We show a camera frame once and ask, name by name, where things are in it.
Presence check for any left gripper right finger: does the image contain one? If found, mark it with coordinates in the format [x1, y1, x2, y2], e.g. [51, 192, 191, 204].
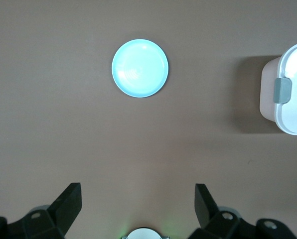
[188, 183, 297, 239]

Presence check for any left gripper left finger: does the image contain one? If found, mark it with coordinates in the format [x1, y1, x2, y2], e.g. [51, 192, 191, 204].
[0, 182, 83, 239]

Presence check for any white lidded storage box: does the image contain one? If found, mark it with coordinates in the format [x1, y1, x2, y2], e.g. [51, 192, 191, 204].
[259, 41, 297, 136]

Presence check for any brown table mat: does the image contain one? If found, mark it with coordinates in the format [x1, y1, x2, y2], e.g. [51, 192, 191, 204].
[0, 0, 297, 239]

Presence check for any light blue round plate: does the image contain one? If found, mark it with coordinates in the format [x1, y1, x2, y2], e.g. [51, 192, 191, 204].
[111, 38, 170, 99]

